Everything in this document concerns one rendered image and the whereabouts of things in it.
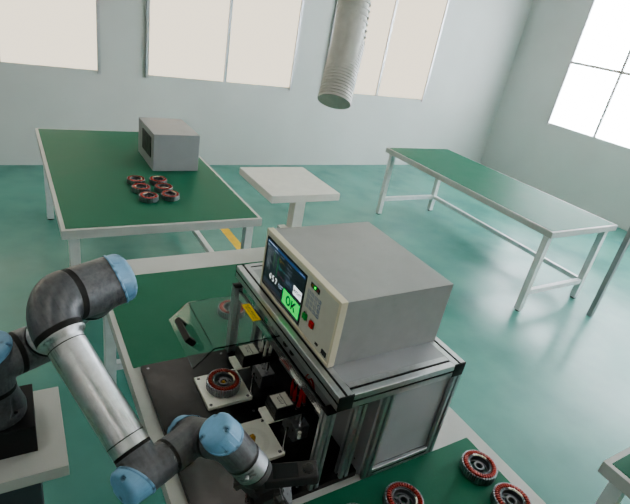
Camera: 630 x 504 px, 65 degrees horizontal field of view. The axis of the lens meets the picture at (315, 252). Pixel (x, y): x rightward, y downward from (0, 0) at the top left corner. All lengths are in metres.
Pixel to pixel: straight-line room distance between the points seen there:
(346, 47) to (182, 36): 3.62
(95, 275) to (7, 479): 0.66
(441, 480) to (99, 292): 1.13
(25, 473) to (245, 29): 5.25
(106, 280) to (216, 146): 5.21
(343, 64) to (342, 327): 1.47
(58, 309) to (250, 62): 5.32
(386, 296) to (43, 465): 1.02
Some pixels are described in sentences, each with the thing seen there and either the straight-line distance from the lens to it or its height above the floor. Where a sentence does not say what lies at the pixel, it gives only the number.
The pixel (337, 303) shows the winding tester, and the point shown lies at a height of 1.31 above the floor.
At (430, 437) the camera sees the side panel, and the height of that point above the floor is 0.82.
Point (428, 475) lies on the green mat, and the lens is 1.69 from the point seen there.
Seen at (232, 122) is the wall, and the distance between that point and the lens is 6.27.
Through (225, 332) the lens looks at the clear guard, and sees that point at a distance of 1.49.
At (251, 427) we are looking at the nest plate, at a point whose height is 0.78.
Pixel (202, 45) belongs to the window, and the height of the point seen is 1.36.
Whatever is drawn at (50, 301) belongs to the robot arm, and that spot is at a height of 1.36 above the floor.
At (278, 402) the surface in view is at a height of 0.92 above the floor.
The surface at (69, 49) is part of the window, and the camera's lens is 5.72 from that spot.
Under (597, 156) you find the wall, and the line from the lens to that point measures 7.97.
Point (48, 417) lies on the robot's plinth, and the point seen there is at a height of 0.75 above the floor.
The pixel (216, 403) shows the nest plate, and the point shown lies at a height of 0.78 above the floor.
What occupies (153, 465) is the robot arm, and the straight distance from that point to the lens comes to 1.05.
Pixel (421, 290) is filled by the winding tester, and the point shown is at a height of 1.31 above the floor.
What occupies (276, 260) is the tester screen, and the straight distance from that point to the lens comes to 1.51.
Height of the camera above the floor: 1.95
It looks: 26 degrees down
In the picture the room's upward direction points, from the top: 11 degrees clockwise
